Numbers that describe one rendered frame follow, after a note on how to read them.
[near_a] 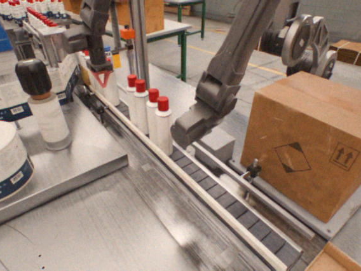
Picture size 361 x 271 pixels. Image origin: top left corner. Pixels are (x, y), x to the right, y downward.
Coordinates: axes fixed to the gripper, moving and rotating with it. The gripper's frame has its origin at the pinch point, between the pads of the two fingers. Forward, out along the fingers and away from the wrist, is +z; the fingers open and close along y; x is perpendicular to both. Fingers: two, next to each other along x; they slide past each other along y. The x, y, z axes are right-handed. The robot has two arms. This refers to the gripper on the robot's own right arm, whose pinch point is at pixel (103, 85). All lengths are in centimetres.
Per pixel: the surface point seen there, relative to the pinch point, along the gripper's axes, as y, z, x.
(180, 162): 40.7, 13.8, 5.9
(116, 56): -1.0, -9.1, 7.5
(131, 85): 15.2, -4.1, 4.6
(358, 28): -95, 75, 538
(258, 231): 72, 14, 6
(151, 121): 28.7, 3.0, 3.4
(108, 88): -5.7, 4.7, 3.8
